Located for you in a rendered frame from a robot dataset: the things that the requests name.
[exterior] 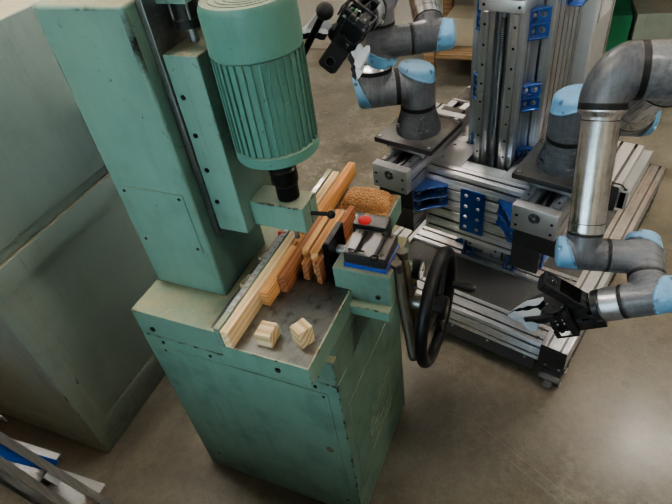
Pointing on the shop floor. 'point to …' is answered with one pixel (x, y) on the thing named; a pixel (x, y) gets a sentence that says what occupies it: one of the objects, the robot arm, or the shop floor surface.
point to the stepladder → (77, 493)
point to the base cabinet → (296, 415)
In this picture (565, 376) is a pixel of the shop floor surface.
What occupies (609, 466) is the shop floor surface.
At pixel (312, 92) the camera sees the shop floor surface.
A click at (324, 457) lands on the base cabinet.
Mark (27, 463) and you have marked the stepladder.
